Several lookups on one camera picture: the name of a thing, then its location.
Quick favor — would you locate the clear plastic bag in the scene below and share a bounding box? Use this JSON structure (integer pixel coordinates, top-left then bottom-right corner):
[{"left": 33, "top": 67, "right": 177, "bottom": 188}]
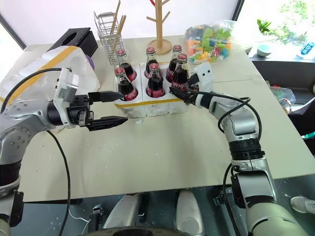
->
[
  {"left": 269, "top": 85, "right": 296, "bottom": 114},
  {"left": 0, "top": 45, "right": 102, "bottom": 114}
]

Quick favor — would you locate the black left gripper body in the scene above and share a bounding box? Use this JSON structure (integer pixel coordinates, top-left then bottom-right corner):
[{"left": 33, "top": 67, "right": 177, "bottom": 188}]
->
[{"left": 65, "top": 94, "right": 95, "bottom": 128}]

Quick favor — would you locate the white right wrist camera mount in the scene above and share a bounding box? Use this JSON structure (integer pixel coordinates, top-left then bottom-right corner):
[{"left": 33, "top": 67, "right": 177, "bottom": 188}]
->
[{"left": 193, "top": 62, "right": 215, "bottom": 93}]

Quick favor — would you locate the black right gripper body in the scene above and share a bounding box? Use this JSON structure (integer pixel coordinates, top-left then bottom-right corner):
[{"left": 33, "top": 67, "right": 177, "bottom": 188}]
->
[{"left": 181, "top": 82, "right": 200, "bottom": 106}]

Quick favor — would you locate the wooden chopstick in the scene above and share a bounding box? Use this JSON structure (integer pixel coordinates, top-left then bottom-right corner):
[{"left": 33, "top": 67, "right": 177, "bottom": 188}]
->
[
  {"left": 111, "top": 14, "right": 127, "bottom": 54},
  {"left": 109, "top": 0, "right": 122, "bottom": 35}
]

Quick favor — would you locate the black table clamp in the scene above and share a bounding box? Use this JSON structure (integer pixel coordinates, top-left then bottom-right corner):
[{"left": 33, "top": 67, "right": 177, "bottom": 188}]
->
[{"left": 89, "top": 204, "right": 104, "bottom": 231}]

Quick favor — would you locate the metal wire utensil basket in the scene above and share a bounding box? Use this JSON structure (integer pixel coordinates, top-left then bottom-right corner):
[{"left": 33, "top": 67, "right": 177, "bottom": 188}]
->
[{"left": 93, "top": 11, "right": 126, "bottom": 66}]

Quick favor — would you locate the dark rounded robot torso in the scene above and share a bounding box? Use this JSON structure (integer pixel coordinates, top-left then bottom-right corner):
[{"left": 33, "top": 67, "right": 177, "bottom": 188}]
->
[{"left": 86, "top": 225, "right": 205, "bottom": 236}]

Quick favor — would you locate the thin white floor cable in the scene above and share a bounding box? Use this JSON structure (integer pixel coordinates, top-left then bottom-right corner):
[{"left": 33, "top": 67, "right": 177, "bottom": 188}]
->
[{"left": 68, "top": 208, "right": 90, "bottom": 236}]

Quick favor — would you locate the white robot leg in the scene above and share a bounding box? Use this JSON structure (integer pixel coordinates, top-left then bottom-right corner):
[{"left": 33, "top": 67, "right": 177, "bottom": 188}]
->
[
  {"left": 173, "top": 190, "right": 205, "bottom": 236},
  {"left": 101, "top": 192, "right": 141, "bottom": 230}
]

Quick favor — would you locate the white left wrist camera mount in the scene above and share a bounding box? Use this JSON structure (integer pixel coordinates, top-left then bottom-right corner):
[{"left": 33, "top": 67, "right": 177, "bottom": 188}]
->
[{"left": 52, "top": 67, "right": 80, "bottom": 129}]

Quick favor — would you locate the white shoe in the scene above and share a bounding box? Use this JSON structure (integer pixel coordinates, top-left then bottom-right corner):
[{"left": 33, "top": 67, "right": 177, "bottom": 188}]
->
[{"left": 290, "top": 195, "right": 315, "bottom": 214}]

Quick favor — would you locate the glass cola bottle red cap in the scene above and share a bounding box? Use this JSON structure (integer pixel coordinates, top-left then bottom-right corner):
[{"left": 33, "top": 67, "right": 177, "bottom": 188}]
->
[
  {"left": 115, "top": 49, "right": 138, "bottom": 82},
  {"left": 145, "top": 62, "right": 166, "bottom": 97},
  {"left": 144, "top": 46, "right": 160, "bottom": 79},
  {"left": 165, "top": 44, "right": 184, "bottom": 83},
  {"left": 114, "top": 66, "right": 139, "bottom": 102},
  {"left": 170, "top": 53, "right": 192, "bottom": 92}
]

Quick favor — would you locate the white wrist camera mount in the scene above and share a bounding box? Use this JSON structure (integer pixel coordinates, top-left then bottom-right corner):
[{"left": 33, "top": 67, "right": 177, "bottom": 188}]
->
[
  {"left": 52, "top": 67, "right": 80, "bottom": 129},
  {"left": 193, "top": 62, "right": 215, "bottom": 93}
]

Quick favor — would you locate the wooden mug tree stand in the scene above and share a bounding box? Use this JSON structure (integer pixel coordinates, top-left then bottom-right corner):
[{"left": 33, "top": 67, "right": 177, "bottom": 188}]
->
[{"left": 146, "top": 0, "right": 173, "bottom": 56}]

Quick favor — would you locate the black hanging left cable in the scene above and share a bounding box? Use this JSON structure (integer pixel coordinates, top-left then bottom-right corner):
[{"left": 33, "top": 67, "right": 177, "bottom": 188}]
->
[{"left": 46, "top": 129, "right": 71, "bottom": 236}]

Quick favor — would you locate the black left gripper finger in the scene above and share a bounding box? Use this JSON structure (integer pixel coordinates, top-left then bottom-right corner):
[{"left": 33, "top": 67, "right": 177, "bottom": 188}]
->
[
  {"left": 88, "top": 90, "right": 124, "bottom": 103},
  {"left": 87, "top": 116, "right": 129, "bottom": 132}
]

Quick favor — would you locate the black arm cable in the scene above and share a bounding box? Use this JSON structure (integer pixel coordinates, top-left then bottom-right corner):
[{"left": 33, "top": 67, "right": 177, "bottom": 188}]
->
[
  {"left": 195, "top": 90, "right": 262, "bottom": 135},
  {"left": 0, "top": 68, "right": 63, "bottom": 111}
]

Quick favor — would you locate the bag of colourful blocks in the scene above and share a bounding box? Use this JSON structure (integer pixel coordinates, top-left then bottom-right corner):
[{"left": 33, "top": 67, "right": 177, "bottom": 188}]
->
[{"left": 184, "top": 19, "right": 239, "bottom": 65}]

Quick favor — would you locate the white blue labelled bottle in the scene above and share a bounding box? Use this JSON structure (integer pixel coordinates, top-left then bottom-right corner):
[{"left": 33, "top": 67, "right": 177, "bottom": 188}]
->
[{"left": 296, "top": 41, "right": 315, "bottom": 59}]

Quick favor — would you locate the black right shoulder cable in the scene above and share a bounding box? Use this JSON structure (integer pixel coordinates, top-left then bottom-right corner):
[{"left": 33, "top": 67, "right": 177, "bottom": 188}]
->
[{"left": 213, "top": 162, "right": 243, "bottom": 236}]

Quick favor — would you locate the green plant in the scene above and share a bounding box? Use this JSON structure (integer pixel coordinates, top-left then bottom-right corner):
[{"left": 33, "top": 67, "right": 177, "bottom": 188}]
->
[{"left": 256, "top": 19, "right": 272, "bottom": 34}]

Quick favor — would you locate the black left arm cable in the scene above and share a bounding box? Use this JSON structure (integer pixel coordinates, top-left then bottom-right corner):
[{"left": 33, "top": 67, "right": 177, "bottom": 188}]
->
[{"left": 0, "top": 68, "right": 63, "bottom": 111}]

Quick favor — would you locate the purple round object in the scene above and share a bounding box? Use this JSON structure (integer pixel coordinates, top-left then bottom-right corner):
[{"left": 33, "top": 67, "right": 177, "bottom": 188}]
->
[{"left": 85, "top": 54, "right": 96, "bottom": 72}]

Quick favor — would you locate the white foam crate yellow tape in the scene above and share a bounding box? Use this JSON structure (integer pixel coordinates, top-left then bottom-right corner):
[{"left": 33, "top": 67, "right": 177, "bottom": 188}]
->
[{"left": 113, "top": 60, "right": 195, "bottom": 119}]

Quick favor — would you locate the black tissue box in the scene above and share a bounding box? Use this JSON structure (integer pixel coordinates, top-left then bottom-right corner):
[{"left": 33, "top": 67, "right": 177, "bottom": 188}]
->
[{"left": 46, "top": 27, "right": 99, "bottom": 58}]

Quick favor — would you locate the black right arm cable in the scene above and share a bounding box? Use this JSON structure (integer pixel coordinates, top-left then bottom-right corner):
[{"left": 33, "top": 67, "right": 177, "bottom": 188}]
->
[{"left": 195, "top": 90, "right": 262, "bottom": 135}]

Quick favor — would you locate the teal small bowl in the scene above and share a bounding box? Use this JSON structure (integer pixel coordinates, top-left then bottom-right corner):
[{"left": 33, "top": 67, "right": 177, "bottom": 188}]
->
[{"left": 256, "top": 44, "right": 273, "bottom": 58}]

